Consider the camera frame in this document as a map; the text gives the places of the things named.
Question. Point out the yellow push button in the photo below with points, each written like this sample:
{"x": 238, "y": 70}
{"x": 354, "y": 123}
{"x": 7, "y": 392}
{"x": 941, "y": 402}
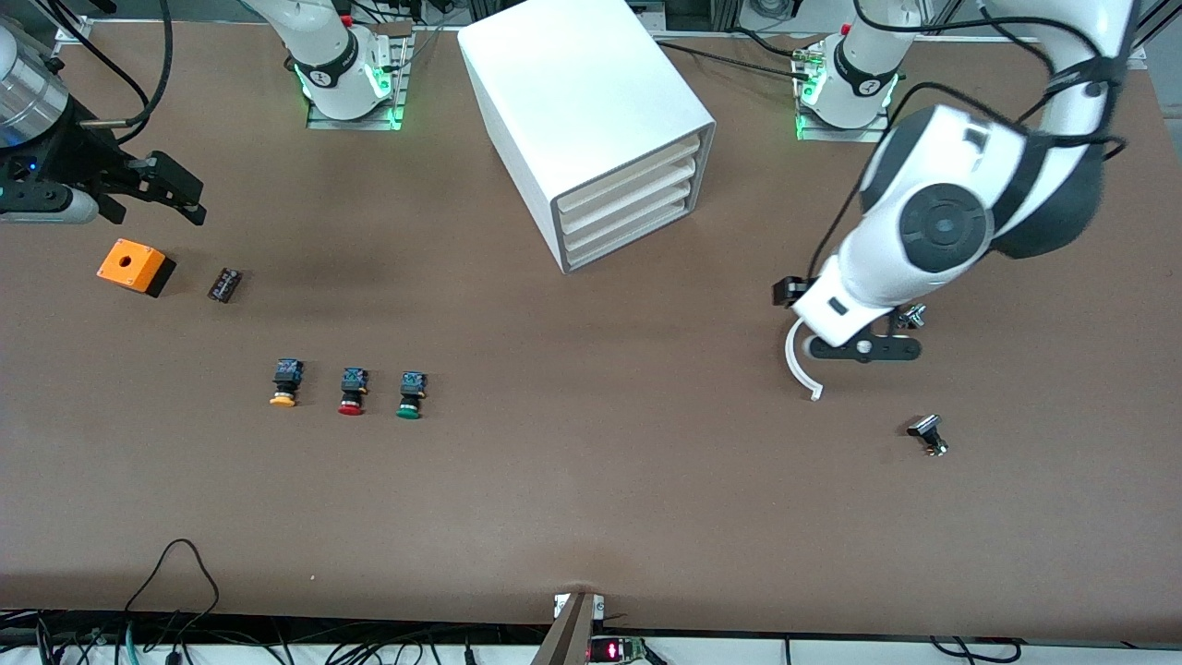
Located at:
{"x": 286, "y": 379}

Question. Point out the grey camera support beam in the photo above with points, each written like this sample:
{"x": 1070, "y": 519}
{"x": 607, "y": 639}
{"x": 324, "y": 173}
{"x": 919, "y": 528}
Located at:
{"x": 568, "y": 637}

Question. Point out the device with red display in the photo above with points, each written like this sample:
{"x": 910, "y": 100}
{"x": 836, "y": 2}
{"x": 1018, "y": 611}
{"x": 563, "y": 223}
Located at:
{"x": 609, "y": 651}

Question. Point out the orange button box with hole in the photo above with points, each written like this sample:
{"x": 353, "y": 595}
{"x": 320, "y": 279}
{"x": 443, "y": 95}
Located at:
{"x": 129, "y": 261}

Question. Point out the red push button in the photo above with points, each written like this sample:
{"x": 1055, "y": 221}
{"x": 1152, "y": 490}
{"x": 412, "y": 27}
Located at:
{"x": 353, "y": 386}

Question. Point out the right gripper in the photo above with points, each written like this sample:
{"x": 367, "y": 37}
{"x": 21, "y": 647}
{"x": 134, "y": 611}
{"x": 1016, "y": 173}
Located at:
{"x": 85, "y": 159}

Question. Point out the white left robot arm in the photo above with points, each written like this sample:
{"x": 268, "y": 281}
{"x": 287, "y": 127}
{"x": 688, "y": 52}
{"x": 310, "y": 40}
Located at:
{"x": 942, "y": 222}

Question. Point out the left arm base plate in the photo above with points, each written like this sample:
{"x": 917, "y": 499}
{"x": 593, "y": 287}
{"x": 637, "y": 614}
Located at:
{"x": 808, "y": 134}

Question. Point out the green push button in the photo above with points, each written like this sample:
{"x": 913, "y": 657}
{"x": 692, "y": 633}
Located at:
{"x": 411, "y": 392}

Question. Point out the small silver switch part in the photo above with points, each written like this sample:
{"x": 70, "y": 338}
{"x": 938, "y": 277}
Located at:
{"x": 916, "y": 316}

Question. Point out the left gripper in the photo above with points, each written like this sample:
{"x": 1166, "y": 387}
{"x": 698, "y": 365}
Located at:
{"x": 788, "y": 291}

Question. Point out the small black contact block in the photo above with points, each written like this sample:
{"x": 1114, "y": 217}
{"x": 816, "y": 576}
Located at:
{"x": 224, "y": 284}

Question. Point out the black and silver switch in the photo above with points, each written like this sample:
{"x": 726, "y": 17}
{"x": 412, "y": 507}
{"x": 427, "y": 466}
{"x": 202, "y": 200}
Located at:
{"x": 926, "y": 428}

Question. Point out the aluminium frame profile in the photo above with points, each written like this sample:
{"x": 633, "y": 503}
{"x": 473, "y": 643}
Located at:
{"x": 1140, "y": 57}
{"x": 74, "y": 32}

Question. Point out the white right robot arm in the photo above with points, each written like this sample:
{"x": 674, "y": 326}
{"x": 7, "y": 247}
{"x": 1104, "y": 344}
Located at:
{"x": 323, "y": 46}

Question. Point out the white curved plastic arc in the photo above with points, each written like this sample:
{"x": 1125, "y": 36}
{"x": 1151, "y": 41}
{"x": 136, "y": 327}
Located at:
{"x": 796, "y": 369}

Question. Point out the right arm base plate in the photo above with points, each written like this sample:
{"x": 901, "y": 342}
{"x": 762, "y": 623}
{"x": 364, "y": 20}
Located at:
{"x": 319, "y": 122}

